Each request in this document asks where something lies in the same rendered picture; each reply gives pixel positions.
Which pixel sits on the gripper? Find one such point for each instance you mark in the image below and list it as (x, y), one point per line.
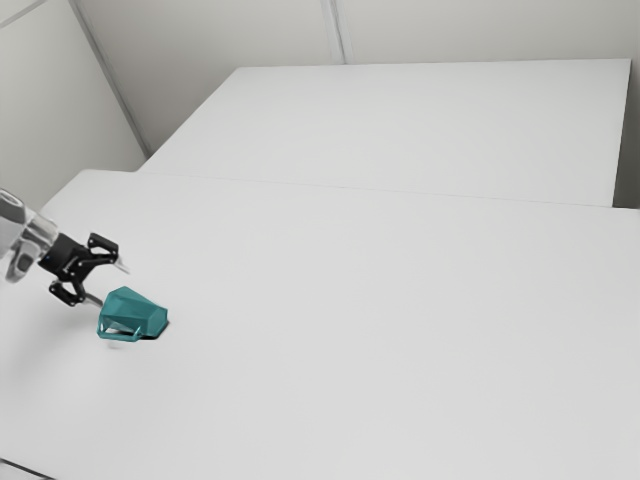
(59, 257)

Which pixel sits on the teal faceted mug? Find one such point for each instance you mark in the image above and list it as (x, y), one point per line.
(131, 312)

